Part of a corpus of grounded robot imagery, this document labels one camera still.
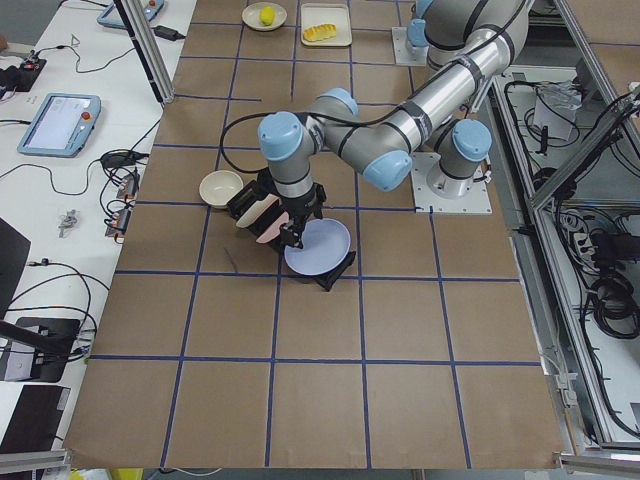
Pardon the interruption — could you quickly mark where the black monitor stand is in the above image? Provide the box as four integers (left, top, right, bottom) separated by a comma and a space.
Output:
1, 221, 80, 383

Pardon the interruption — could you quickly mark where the white round plate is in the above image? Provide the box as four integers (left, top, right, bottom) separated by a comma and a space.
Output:
241, 2, 288, 31

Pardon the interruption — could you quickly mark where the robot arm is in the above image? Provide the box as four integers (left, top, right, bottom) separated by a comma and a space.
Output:
407, 1, 531, 73
258, 25, 524, 248

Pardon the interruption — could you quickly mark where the black dish rack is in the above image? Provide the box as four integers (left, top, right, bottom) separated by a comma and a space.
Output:
227, 168, 356, 291

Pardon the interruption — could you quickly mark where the orange striped bread roll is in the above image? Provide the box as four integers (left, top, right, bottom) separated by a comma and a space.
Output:
302, 23, 337, 43

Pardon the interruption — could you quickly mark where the pink plate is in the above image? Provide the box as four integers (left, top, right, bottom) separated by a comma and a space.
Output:
256, 211, 289, 244

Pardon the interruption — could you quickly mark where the yellow lemon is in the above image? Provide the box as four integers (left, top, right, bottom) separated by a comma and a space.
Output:
259, 5, 275, 26

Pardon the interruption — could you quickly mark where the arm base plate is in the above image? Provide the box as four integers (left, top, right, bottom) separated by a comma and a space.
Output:
391, 27, 428, 67
410, 152, 492, 215

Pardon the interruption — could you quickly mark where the black power adapter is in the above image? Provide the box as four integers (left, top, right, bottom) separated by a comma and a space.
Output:
153, 25, 185, 41

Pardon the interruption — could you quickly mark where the aluminium frame post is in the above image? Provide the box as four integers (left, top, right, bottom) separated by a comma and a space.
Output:
114, 0, 175, 105

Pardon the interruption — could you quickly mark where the cream bowl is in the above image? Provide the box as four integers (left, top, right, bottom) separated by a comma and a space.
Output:
199, 170, 244, 209

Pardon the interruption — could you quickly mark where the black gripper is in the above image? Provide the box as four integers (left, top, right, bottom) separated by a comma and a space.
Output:
279, 183, 325, 249

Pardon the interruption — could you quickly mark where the blue plate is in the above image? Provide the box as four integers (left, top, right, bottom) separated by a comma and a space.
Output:
284, 219, 351, 276

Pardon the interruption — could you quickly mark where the blue teach pendant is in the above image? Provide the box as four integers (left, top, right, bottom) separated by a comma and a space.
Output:
17, 93, 102, 158
96, 0, 169, 29

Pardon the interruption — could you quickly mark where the white rectangular tray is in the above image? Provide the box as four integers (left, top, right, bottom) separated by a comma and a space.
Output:
300, 2, 352, 47

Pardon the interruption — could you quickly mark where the cream plate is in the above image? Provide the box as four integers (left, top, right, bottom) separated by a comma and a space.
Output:
236, 194, 279, 228

